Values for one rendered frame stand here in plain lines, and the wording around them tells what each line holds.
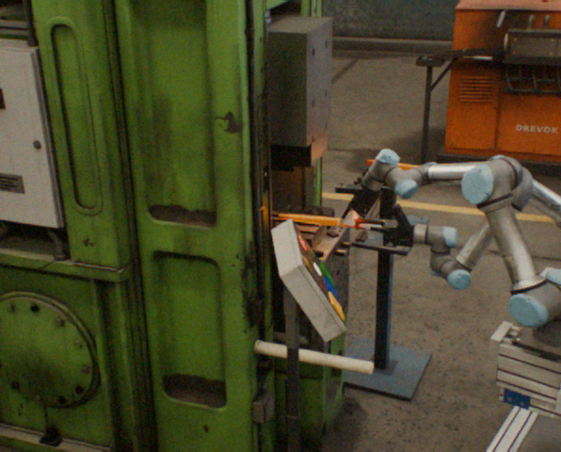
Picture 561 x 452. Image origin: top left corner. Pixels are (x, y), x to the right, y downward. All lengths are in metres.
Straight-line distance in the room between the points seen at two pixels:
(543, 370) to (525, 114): 3.87
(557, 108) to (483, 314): 2.40
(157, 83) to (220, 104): 0.26
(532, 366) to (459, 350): 1.37
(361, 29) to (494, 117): 4.53
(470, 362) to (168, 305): 1.70
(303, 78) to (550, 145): 4.03
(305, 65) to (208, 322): 1.03
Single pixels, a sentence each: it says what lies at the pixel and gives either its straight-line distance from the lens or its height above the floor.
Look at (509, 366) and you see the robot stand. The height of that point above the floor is 0.68.
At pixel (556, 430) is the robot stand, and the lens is 3.44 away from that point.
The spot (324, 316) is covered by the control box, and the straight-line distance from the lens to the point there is 2.44.
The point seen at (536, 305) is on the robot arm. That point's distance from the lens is 2.58.
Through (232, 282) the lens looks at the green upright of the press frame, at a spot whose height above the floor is 0.92.
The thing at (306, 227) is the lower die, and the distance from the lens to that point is 3.08.
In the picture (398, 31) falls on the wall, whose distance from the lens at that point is 10.65.
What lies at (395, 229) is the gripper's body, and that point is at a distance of 3.00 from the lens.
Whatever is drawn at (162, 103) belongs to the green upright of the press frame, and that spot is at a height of 1.54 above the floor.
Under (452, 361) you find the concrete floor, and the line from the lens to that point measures 4.11.
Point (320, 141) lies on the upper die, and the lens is 2.97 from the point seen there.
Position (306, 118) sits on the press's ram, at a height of 1.47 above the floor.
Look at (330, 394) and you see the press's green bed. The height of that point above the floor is 0.16.
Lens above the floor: 2.28
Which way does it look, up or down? 25 degrees down
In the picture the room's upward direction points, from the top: 1 degrees counter-clockwise
